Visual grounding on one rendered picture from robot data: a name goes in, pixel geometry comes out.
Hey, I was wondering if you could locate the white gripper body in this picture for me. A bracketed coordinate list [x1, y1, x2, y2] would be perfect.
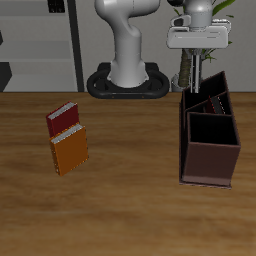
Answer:
[166, 19, 232, 50]

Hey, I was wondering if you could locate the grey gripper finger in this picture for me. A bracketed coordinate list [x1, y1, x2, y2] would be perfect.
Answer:
[196, 53, 203, 94]
[190, 49, 197, 94]

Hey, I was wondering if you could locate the dark striped book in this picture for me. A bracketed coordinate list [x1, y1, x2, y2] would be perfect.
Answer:
[203, 95, 226, 115]

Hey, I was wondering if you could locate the dark brown desk caddy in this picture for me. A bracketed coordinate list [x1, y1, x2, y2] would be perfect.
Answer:
[178, 70, 242, 190]

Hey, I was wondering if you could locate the red book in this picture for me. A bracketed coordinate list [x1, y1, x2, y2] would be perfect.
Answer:
[45, 101, 81, 139]

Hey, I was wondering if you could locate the orange book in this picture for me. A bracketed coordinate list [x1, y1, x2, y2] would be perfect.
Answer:
[49, 123, 90, 177]

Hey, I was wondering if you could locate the green pot plant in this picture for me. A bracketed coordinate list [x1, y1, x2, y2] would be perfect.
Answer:
[171, 0, 237, 93]

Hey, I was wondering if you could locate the small black box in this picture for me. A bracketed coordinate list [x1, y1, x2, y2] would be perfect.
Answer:
[47, 0, 66, 14]

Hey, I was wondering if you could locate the white shelf unit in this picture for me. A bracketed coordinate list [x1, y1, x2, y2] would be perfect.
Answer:
[0, 0, 85, 93]

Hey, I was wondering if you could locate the flat black base plate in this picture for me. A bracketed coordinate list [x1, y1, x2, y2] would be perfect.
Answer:
[86, 61, 171, 100]

